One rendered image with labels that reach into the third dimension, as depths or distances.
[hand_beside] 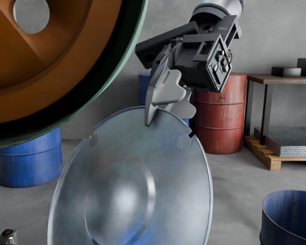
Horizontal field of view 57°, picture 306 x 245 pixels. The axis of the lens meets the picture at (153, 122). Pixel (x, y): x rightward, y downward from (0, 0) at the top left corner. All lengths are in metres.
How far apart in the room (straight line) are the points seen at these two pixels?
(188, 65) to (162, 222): 0.22
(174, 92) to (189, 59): 0.06
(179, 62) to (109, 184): 0.21
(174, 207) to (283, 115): 3.82
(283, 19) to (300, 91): 0.93
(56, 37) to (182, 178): 0.47
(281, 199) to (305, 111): 2.79
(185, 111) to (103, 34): 0.30
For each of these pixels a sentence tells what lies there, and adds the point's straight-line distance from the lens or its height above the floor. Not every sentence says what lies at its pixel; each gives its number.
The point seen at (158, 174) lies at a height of 0.98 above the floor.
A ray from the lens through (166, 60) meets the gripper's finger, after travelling 0.42.
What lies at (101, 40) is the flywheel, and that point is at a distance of 0.65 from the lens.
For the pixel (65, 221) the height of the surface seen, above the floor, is 0.88.
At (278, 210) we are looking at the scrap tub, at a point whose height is 0.38.
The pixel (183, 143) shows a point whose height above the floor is 1.02.
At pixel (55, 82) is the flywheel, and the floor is 1.07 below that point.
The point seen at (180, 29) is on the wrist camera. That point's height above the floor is 1.17.
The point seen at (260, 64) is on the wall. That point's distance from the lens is 3.89.
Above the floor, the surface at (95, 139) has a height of 0.99.
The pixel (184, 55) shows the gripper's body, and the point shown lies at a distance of 0.44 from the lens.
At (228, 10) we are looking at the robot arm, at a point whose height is 1.20.
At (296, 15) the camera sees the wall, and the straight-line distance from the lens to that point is 4.06.
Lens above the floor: 1.14
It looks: 14 degrees down
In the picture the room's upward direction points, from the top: straight up
